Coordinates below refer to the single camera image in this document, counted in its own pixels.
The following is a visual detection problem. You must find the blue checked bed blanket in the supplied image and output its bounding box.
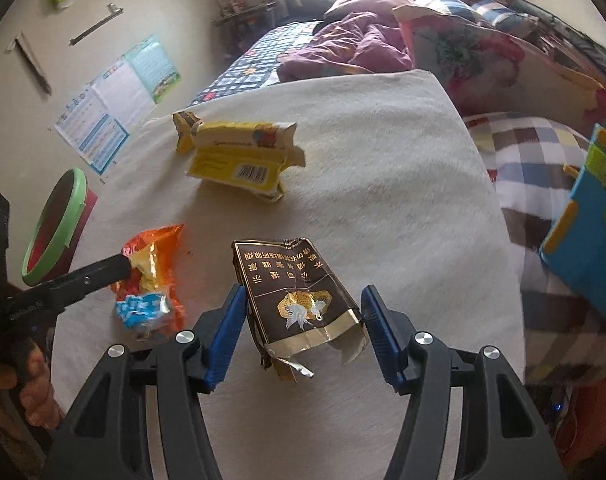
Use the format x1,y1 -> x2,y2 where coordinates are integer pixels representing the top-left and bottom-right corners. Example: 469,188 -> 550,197
188,20 -> 329,107

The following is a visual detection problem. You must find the blue checked pillow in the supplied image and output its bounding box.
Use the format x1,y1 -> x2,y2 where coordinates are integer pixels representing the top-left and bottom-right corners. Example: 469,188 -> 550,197
415,0 -> 540,37

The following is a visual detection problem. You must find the blue chart wall poster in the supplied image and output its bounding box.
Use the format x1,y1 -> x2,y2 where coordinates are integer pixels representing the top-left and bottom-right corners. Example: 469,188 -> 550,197
48,92 -> 131,179

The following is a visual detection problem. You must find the white chart wall poster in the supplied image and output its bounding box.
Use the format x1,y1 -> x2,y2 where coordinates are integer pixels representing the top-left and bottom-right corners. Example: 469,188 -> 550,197
90,57 -> 155,129

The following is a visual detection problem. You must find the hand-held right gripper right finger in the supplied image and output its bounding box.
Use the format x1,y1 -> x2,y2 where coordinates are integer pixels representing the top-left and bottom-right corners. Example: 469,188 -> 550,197
360,285 -> 566,480

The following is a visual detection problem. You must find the brown yellow plaid blanket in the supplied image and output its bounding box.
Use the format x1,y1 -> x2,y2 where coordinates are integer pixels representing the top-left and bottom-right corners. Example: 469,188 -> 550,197
463,112 -> 606,387

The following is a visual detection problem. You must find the yellow torn cardboard box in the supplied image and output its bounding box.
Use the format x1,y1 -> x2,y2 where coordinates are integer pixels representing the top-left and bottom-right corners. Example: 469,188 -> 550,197
172,110 -> 307,204

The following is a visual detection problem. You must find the dark metal shelf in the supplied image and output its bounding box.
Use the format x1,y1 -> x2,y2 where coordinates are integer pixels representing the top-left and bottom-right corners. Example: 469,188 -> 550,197
210,0 -> 280,57

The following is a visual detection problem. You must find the green blue wall poster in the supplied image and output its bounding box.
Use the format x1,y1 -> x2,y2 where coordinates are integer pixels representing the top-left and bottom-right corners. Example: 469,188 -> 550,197
124,35 -> 182,106

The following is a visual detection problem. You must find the orange plastic snack bag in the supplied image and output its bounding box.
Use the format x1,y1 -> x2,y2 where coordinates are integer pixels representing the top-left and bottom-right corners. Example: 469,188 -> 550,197
110,224 -> 187,344

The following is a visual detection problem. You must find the blue toy board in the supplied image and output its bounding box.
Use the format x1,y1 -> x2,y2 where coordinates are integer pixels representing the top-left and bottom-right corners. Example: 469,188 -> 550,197
539,124 -> 606,324

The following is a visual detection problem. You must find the pink pillow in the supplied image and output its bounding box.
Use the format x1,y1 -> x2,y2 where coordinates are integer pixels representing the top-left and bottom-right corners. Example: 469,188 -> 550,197
324,0 -> 417,24

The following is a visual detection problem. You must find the red bin with green rim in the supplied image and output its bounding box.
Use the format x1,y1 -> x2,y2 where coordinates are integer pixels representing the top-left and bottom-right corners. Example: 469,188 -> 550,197
20,167 -> 99,289

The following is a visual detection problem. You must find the person's left hand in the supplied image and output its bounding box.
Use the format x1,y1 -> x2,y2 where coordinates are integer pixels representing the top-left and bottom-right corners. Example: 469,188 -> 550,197
0,345 -> 65,432

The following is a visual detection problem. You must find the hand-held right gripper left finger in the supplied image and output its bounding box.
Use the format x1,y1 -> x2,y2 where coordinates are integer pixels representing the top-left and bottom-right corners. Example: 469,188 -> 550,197
40,284 -> 247,480

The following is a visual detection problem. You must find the brown gold cigarette pack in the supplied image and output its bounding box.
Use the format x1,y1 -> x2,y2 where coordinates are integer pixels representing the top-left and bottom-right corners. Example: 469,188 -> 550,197
231,236 -> 370,385

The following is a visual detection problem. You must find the floral pillow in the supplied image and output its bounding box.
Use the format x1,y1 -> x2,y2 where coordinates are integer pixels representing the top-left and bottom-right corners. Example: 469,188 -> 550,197
393,5 -> 606,132

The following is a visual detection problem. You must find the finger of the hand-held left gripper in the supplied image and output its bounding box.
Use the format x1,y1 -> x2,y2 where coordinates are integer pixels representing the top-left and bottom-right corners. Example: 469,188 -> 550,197
48,252 -> 133,307

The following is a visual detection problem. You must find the purple star quilt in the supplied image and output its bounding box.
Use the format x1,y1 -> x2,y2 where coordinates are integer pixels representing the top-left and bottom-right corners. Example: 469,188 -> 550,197
278,12 -> 415,84

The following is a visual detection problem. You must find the dark bed headboard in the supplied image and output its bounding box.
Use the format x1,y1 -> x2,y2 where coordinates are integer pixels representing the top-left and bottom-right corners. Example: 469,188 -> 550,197
505,0 -> 606,92

